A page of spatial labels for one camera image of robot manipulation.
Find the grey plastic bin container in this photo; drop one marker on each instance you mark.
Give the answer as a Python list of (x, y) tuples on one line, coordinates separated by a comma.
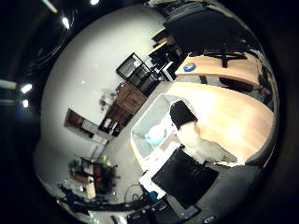
[(149, 121)]

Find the teal soft toy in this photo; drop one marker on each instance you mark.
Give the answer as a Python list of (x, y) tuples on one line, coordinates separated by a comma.
[(155, 135)]

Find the cluttered equipment cart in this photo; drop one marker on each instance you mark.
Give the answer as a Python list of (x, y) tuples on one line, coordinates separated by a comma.
[(95, 175)]

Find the brown wooden cabinet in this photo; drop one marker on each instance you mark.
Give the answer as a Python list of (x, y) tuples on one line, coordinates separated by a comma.
[(124, 107)]

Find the white box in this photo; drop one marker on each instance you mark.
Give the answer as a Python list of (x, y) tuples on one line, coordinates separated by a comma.
[(169, 71)]

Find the blue tape roll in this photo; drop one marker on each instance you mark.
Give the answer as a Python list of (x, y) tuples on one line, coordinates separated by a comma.
[(189, 67)]

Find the light wooden desk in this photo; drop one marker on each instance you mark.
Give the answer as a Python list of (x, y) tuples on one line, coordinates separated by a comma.
[(215, 70)]

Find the small green plant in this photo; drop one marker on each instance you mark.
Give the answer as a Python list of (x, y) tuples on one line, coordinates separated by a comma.
[(106, 99)]

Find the black metal shelf rack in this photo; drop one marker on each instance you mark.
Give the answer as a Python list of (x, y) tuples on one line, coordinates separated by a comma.
[(135, 72)]

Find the black monitor stand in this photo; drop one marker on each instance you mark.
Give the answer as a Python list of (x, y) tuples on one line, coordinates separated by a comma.
[(224, 57)]

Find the black computer monitor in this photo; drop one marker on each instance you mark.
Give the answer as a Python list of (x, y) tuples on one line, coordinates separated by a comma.
[(205, 31)]

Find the wall niche shelf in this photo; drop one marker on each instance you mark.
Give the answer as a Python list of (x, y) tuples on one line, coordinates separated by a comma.
[(84, 126)]

